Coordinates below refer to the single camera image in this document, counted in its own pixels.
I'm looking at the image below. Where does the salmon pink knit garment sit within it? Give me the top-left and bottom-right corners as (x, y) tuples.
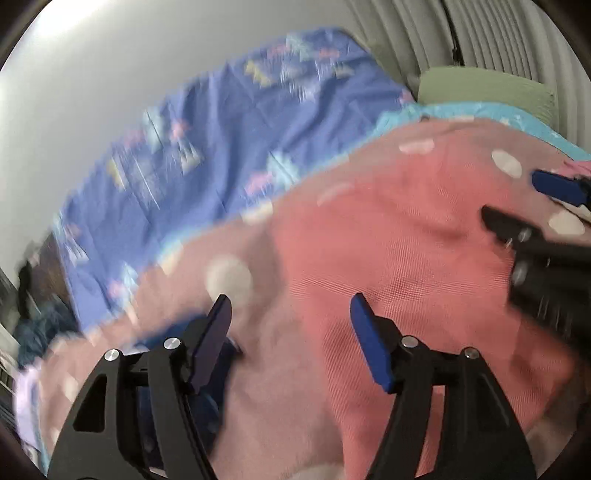
(273, 156), (575, 479)

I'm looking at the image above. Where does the pink folded garment on stack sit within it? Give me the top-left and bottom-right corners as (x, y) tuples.
(554, 161), (590, 207)

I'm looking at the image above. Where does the navy star pattern garment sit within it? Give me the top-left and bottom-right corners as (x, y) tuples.
(124, 318), (242, 470)

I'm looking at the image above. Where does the lavender folded garment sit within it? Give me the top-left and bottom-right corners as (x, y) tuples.
(13, 365), (46, 470)

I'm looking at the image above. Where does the mauve polka dot blanket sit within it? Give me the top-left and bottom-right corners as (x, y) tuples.
(39, 119), (590, 479)

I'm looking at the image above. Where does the dark teal crumpled blanket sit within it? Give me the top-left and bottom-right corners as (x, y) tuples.
(14, 298), (80, 370)

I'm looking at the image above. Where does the green pillow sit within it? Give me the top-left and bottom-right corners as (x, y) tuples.
(418, 66), (558, 126)

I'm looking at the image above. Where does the grey pleated curtain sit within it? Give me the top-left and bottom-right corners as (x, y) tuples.
(348, 1), (590, 149)

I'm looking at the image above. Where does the dark patterned headboard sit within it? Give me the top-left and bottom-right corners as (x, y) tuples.
(16, 233), (71, 319)

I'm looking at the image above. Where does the blue tree pattern sheet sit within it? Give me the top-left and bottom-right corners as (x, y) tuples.
(54, 28), (413, 329)

